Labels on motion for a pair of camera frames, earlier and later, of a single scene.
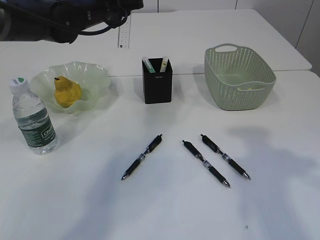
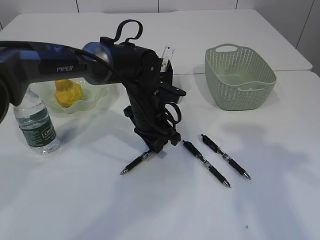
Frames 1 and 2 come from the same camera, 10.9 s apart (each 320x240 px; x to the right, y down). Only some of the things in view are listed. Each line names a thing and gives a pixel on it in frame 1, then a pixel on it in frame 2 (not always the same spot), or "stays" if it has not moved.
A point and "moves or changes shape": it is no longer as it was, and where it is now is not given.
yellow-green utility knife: x=164 y=63 stays
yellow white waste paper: x=246 y=88 stays
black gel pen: x=198 y=155 stays
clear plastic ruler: x=124 y=34 → x=168 y=52
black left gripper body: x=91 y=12 → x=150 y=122
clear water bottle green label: x=33 y=119 stays
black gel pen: x=156 y=141 moves or changes shape
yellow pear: x=67 y=92 stays
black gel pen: x=207 y=142 stays
